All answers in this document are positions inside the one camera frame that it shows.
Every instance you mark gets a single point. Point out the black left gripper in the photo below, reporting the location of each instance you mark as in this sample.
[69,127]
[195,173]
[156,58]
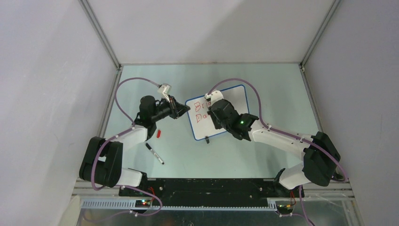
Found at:
[172,104]

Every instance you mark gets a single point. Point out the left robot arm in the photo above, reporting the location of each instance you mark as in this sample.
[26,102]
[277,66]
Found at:
[102,163]

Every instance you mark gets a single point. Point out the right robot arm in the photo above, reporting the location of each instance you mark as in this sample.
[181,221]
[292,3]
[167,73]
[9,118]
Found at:
[317,153]

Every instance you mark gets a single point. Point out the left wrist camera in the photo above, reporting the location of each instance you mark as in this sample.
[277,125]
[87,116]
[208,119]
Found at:
[164,89]

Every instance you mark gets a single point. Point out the white blue-framed whiteboard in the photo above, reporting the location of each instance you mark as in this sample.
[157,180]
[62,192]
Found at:
[200,121]

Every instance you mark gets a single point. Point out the black whiteboard marker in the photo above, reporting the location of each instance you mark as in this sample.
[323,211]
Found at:
[154,153]

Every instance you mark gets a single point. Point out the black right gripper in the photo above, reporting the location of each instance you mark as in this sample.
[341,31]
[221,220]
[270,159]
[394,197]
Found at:
[217,125]

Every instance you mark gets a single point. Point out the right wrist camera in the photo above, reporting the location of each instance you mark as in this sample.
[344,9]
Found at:
[213,97]

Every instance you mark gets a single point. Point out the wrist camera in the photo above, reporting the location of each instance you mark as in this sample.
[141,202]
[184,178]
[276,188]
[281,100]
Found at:
[213,97]
[164,89]

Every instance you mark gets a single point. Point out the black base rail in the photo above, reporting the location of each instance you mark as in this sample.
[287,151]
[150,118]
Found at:
[207,194]

